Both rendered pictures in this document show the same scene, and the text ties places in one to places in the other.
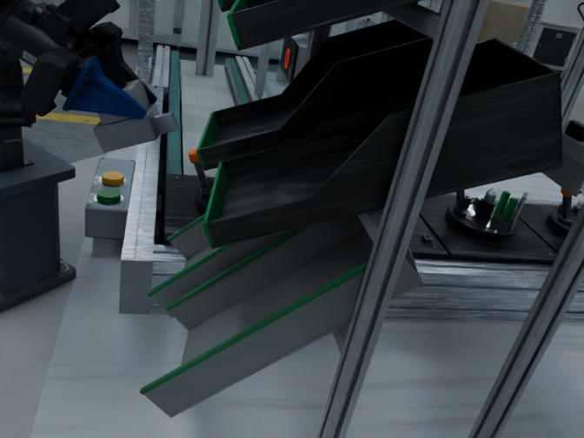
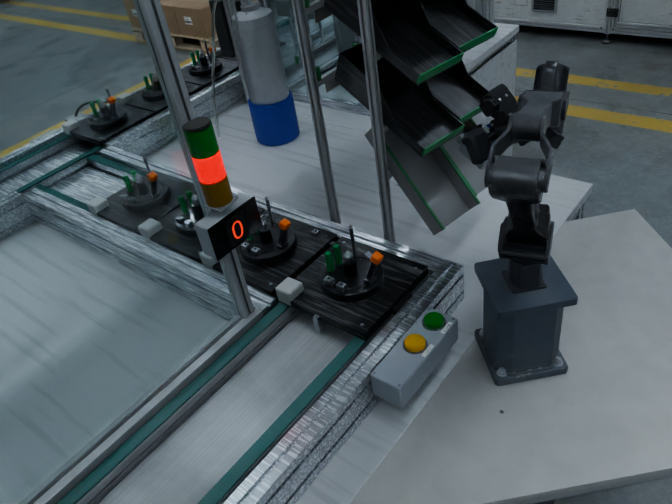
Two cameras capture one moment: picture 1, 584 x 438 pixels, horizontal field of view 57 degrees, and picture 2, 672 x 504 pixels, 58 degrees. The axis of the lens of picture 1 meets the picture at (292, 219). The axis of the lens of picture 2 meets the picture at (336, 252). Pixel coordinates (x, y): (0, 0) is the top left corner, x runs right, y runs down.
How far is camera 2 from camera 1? 1.74 m
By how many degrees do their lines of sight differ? 93
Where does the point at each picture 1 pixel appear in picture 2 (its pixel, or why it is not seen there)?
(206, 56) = not seen: outside the picture
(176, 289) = (468, 193)
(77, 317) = not seen: hidden behind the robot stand
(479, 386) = (323, 204)
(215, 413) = (453, 236)
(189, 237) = (434, 221)
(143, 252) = (445, 266)
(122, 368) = not seen: hidden behind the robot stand
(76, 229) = (448, 387)
